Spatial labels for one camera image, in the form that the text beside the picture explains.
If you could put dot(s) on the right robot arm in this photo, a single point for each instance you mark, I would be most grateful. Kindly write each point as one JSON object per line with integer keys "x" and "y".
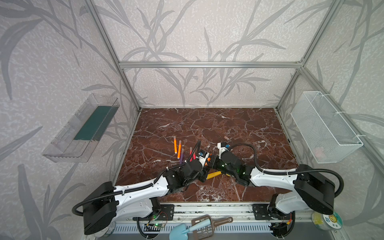
{"x": 308, "y": 188}

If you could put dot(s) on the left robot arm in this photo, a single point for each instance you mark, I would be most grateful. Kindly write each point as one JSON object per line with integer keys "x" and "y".
{"x": 109, "y": 203}

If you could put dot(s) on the purple marker pen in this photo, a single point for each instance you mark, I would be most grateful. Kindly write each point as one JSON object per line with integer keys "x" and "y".
{"x": 182, "y": 155}

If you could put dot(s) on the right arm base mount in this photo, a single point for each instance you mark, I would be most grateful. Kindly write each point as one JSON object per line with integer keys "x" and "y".
{"x": 261, "y": 212}

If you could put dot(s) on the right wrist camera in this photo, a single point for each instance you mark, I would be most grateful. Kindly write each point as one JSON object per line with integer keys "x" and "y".
{"x": 222, "y": 147}

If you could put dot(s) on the yellow toy shovel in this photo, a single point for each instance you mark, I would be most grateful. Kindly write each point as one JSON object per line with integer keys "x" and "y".
{"x": 214, "y": 174}

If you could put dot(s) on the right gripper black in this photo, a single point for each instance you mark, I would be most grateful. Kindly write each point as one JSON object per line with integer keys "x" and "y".
{"x": 218, "y": 163}

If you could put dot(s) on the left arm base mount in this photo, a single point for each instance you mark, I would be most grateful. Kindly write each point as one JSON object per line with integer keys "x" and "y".
{"x": 163, "y": 212}

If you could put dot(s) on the light blue toy shovel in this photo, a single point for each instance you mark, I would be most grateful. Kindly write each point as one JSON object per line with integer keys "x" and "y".
{"x": 180, "y": 232}

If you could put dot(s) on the brown toy rake sieve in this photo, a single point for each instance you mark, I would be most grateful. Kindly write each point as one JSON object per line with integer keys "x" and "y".
{"x": 208, "y": 231}

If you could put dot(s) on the white wire mesh basket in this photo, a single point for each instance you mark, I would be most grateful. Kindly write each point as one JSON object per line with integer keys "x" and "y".
{"x": 326, "y": 132}

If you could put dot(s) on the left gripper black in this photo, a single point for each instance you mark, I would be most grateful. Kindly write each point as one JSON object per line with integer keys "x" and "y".
{"x": 202, "y": 172}

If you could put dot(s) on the clear plastic wall bin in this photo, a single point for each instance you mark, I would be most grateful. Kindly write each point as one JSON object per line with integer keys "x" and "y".
{"x": 78, "y": 139}

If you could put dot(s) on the small circuit board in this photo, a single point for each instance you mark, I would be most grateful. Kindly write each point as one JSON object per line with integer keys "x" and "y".
{"x": 154, "y": 227}

